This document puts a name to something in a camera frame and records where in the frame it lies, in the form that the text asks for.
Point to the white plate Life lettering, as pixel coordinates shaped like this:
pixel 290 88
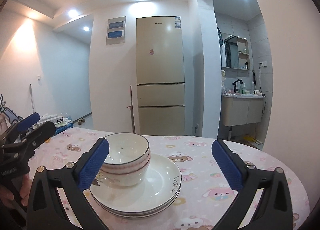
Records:
pixel 160 186

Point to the white plate colourful lettering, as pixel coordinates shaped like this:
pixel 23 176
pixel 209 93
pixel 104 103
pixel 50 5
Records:
pixel 144 214

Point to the white wall power socket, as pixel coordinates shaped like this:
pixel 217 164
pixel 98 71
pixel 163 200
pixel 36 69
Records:
pixel 263 64

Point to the white bowl black rim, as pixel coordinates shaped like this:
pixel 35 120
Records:
pixel 126 148

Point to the grey electrical panel box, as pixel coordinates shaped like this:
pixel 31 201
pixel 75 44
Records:
pixel 116 30

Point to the white hair dryer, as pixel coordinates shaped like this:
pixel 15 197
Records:
pixel 258 93

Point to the pair of brown slippers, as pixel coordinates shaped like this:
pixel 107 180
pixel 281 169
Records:
pixel 81 121

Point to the beige bathroom vanity cabinet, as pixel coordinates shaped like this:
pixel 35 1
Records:
pixel 241 109

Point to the pink strawberry rabbit bowl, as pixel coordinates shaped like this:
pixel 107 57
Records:
pixel 129 176

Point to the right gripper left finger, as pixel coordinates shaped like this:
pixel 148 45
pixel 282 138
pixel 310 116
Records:
pixel 45 209

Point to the stack of boxes on floor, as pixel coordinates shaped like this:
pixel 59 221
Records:
pixel 61 123

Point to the grey mop handle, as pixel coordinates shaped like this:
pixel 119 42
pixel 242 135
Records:
pixel 31 98

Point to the pink cartoon animal tablecloth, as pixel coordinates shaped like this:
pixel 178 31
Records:
pixel 205 194

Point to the beige three-door refrigerator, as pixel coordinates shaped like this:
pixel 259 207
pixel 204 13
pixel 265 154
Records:
pixel 160 76

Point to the black bathroom faucet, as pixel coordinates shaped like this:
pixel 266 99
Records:
pixel 238 86

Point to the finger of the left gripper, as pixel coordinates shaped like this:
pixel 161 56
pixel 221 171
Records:
pixel 37 137
pixel 25 125

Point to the bathroom mirror cabinet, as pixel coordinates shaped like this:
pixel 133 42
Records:
pixel 235 52

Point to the red broom with dustpan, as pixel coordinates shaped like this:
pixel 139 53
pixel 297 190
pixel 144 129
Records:
pixel 131 110

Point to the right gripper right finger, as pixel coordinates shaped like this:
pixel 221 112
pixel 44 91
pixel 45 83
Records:
pixel 274 209

